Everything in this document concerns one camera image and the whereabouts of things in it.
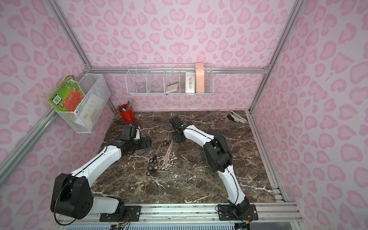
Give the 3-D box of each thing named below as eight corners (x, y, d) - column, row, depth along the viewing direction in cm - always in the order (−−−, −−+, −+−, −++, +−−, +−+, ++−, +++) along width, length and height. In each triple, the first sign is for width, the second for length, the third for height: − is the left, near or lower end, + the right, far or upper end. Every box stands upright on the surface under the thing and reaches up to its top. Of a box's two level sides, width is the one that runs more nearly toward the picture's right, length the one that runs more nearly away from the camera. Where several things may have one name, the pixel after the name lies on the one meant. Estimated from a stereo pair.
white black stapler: (227, 117, 119) (227, 114, 116) (230, 112, 122) (231, 110, 120) (243, 125, 113) (244, 123, 110) (247, 121, 116) (248, 118, 113)
